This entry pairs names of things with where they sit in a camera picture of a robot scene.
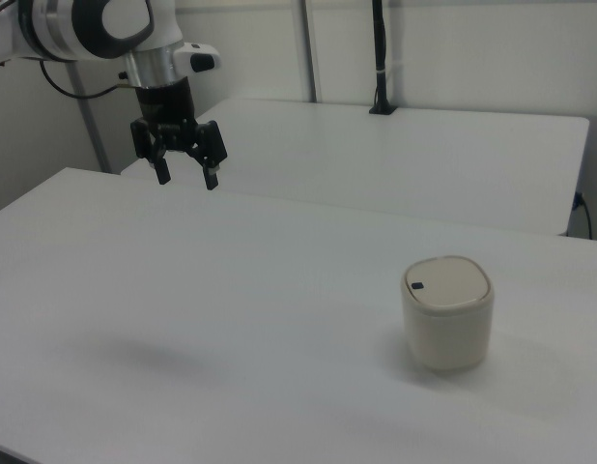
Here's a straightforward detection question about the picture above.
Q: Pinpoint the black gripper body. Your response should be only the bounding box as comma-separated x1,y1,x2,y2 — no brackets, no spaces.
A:
135,76,204,153

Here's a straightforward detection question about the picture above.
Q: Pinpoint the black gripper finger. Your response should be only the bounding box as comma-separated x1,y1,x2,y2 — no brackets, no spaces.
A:
186,120,229,191
129,118,172,186

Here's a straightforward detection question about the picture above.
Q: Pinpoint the cream trash bin with lid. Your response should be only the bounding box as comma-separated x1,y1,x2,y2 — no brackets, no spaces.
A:
400,255,497,372

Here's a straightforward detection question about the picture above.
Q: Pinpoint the black clamped pole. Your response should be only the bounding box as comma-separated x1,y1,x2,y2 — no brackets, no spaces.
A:
368,0,399,116

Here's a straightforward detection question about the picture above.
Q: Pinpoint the grey aluminium wall post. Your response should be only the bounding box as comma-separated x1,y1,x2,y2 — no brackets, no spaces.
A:
297,0,325,103
65,61,112,174

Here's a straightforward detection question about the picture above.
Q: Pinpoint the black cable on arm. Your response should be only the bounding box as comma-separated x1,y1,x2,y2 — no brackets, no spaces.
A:
39,60,136,101

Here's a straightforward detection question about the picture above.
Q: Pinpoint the black wall cable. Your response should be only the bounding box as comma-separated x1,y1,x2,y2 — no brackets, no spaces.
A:
573,191,595,240

